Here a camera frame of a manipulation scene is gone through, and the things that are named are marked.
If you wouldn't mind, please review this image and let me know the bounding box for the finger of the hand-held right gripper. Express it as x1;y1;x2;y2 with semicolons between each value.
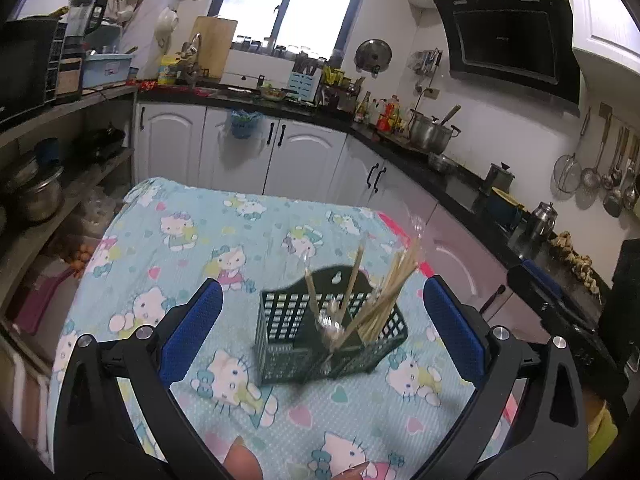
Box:
506;259;602;332
546;329;629;397

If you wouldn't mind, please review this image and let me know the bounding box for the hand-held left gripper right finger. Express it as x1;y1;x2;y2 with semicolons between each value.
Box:
423;275;587;480

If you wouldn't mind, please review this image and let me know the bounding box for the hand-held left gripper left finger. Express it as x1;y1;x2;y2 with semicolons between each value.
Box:
52;278;236;480

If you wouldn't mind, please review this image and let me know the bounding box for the pile of wooden chopsticks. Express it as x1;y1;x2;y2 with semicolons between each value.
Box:
300;215;427;357

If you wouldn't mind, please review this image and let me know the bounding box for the green plastic utensil basket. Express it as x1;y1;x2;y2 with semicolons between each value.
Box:
254;265;411;387

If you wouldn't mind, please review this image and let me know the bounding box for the person's right forearm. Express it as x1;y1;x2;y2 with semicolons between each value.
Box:
581;392;622;469

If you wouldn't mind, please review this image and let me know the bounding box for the person's left hand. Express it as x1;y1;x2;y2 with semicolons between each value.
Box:
221;435;373;480

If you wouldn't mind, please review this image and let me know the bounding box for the pile of ginger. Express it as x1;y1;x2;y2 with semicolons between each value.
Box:
552;231;604;294

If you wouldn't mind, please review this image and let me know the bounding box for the steel kettle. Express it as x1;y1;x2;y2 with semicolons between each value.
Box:
529;201;559;239

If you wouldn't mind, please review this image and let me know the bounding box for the blue pot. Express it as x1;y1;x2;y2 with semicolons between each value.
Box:
487;187;524;232

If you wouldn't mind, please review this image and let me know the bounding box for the printed cartoon blanket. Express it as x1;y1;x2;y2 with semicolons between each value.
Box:
47;176;506;480

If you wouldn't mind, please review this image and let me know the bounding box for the steel ladle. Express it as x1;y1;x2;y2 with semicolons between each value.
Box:
602;130;640;219
600;126;630;192

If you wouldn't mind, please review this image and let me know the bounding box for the black kitchen countertop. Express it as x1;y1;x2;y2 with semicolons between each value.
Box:
135;81;617;307

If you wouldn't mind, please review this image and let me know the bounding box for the steel stockpot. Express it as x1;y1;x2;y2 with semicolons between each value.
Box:
408;105;463;154

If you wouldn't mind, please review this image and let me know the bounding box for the steel cooking pot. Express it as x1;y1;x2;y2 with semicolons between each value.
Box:
9;166;66;224

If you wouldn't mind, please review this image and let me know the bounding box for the black pan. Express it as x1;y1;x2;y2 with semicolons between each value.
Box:
81;127;127;162

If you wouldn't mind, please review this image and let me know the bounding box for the blue hanging basket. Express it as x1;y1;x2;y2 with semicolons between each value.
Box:
227;108;264;141

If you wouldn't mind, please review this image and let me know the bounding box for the group of condiment bottles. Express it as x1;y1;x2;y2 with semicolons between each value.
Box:
353;90;407;134

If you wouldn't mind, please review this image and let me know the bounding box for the black range hood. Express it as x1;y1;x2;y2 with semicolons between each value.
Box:
430;0;582;107

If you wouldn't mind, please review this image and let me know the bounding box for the metal shelf rack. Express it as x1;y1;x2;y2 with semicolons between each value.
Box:
0;85;140;311

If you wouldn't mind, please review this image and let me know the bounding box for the light blue knife block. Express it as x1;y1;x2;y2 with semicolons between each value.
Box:
289;71;324;104

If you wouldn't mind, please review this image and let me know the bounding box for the white storage box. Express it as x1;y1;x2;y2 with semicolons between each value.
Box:
222;50;297;91

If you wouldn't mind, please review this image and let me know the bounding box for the white upper cabinet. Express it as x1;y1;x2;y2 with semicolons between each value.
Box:
566;0;640;97

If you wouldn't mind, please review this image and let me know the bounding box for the steel faucet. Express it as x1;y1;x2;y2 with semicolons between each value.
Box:
179;32;207;87

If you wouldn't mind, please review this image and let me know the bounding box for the blue plastic tub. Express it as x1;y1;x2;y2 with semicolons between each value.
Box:
81;52;134;91

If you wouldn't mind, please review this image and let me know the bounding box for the steel pot lid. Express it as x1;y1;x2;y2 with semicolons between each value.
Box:
354;38;393;77

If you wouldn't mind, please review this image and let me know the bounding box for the wooden cutting board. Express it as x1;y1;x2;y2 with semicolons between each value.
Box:
191;16;239;81

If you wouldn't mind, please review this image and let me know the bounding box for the small drawer organizer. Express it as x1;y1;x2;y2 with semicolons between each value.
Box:
44;21;84;104

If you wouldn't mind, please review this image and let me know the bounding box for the row of spice jars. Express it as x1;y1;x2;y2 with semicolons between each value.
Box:
232;34;314;59

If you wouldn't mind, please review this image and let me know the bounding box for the white jug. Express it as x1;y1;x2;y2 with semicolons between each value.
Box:
153;6;180;57

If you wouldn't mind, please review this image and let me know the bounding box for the black microwave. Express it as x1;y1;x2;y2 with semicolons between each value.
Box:
0;16;61;122

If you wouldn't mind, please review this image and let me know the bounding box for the blender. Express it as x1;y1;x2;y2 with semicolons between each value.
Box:
65;0;107;57

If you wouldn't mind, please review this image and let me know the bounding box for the blue framed window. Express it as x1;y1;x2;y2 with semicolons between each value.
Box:
209;0;377;54

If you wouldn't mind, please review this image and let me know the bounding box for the wire strainer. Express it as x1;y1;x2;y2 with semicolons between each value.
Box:
552;105;593;194

